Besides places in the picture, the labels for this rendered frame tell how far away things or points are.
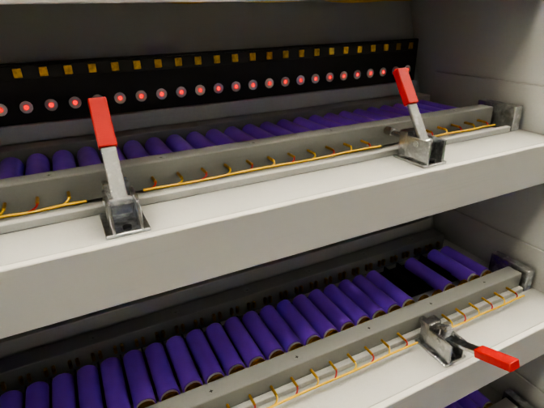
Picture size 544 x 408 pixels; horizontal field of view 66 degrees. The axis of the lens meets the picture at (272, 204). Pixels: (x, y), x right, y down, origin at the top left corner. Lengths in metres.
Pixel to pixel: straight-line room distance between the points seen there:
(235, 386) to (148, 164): 0.20
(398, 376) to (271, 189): 0.22
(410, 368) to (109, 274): 0.29
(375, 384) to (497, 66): 0.39
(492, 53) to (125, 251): 0.47
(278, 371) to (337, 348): 0.06
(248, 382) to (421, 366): 0.17
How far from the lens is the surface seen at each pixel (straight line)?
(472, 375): 0.49
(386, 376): 0.44
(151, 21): 0.51
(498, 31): 0.59
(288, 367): 0.40
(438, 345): 0.46
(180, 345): 0.44
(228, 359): 0.42
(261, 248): 0.32
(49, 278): 0.29
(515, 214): 0.60
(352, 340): 0.43
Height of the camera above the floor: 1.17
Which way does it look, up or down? 8 degrees down
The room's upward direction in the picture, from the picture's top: 9 degrees counter-clockwise
